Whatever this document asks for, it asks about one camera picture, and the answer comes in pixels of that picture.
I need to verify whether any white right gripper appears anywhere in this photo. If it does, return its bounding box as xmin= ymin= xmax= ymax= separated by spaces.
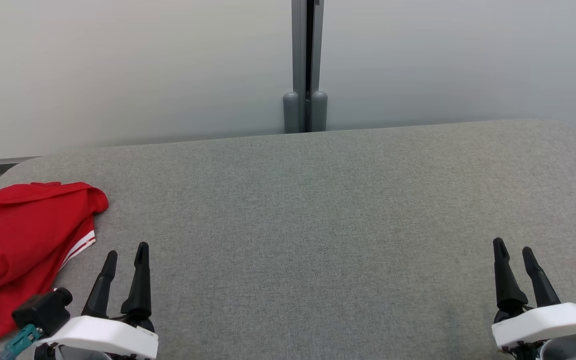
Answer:
xmin=491 ymin=237 xmax=576 ymax=348

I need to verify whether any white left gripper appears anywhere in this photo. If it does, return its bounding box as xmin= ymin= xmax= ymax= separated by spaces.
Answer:
xmin=38 ymin=242 xmax=159 ymax=360

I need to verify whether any red jersey with white sleeves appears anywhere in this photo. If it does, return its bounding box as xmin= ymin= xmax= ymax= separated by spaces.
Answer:
xmin=0 ymin=182 xmax=109 ymax=292

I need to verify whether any teal left cable connector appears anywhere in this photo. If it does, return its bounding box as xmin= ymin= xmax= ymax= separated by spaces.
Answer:
xmin=0 ymin=324 xmax=44 ymax=360

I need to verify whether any grey partition post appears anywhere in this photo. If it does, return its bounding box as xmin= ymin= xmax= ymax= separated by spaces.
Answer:
xmin=283 ymin=0 xmax=328 ymax=134

